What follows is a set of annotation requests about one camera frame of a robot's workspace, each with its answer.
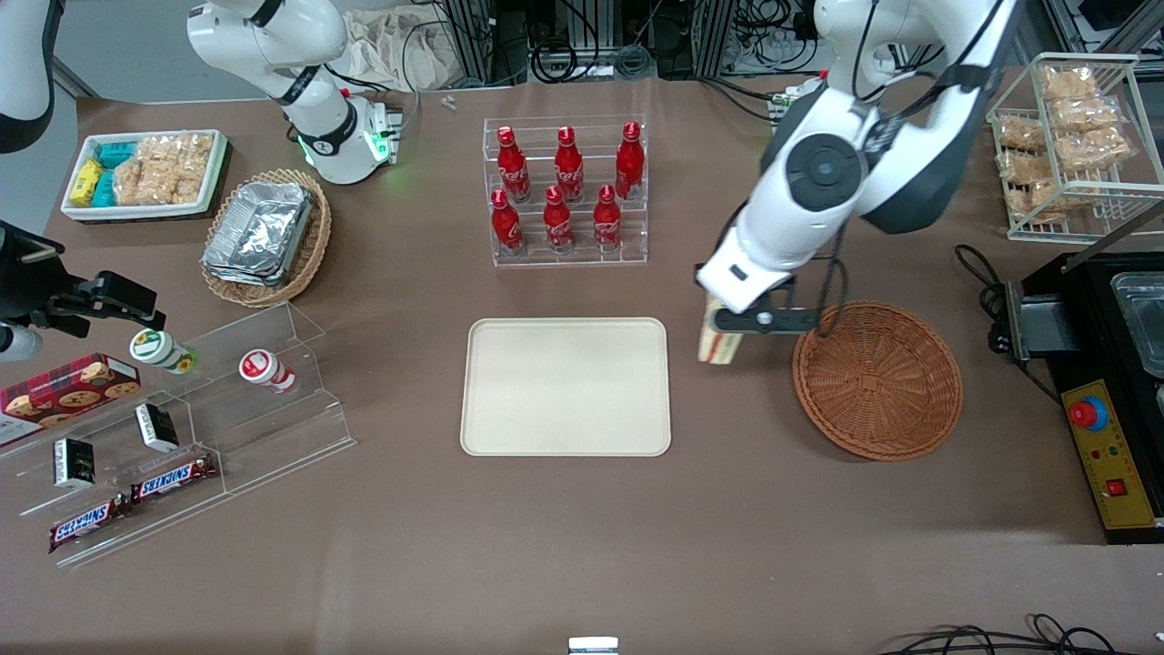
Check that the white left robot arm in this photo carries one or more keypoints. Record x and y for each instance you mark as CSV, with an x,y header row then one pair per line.
x,y
782,218

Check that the teal snack box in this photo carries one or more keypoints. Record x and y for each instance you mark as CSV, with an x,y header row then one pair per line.
x,y
118,154
105,189

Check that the rice cracker pack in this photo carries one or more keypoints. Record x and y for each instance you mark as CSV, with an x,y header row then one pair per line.
x,y
177,150
155,186

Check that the stacked aluminium foil containers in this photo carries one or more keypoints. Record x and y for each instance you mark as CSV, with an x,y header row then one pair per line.
x,y
259,232

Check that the small black white box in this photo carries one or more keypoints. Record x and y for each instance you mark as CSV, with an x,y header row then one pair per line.
x,y
75,462
157,428

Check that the red lidded yogurt cup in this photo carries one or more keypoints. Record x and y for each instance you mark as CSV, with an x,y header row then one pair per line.
x,y
264,368

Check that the clear acrylic bottle rack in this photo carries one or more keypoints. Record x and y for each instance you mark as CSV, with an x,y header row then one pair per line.
x,y
637,246

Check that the bagged fried snack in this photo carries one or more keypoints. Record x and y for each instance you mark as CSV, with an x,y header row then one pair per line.
x,y
1096,148
1041,200
1026,167
1020,134
1068,84
1087,114

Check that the yellow snack box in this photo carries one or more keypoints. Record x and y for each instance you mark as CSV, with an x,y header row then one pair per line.
x,y
86,182

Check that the black countertop appliance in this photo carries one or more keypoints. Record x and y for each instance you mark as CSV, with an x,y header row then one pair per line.
x,y
1082,346

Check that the red cola bottle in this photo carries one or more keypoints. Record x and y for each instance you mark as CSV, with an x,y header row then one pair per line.
x,y
607,221
513,168
506,226
568,168
629,164
557,223

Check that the light wicker basket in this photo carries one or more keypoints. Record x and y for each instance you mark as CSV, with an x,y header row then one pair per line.
x,y
314,246

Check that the red cookie box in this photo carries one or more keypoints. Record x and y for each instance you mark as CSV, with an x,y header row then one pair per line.
x,y
64,396

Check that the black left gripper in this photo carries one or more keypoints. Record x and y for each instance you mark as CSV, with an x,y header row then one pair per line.
x,y
699,266

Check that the triangular sandwich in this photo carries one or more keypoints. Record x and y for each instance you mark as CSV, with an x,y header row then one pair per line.
x,y
718,348

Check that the snickers chocolate bar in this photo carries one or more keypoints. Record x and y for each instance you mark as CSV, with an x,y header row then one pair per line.
x,y
173,478
86,525

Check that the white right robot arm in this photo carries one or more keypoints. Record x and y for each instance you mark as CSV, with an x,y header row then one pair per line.
x,y
273,36

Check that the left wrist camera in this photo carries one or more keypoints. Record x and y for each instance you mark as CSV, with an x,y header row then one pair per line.
x,y
782,320

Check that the brown wicker basket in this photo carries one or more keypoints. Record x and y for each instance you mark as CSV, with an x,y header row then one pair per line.
x,y
878,382

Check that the yellow emergency stop box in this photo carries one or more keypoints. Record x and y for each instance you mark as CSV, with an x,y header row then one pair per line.
x,y
1114,473

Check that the clear acrylic stepped shelf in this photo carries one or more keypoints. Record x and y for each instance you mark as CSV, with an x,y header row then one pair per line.
x,y
255,437

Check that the beige rectangular tray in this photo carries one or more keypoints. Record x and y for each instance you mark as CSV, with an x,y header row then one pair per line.
x,y
564,387

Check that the small white edge bracket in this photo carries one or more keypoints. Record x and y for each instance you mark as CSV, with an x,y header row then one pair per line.
x,y
593,646

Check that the white snack tray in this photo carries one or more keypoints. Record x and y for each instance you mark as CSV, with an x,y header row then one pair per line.
x,y
218,173

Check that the beige cloth bag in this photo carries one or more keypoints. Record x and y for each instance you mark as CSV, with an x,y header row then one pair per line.
x,y
391,50

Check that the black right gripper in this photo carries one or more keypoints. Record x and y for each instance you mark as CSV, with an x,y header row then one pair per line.
x,y
35,284

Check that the green lidded yogurt cup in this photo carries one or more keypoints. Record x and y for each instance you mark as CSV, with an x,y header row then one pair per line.
x,y
156,349

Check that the clear appliance pan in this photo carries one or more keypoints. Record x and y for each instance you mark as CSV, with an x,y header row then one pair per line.
x,y
1144,318

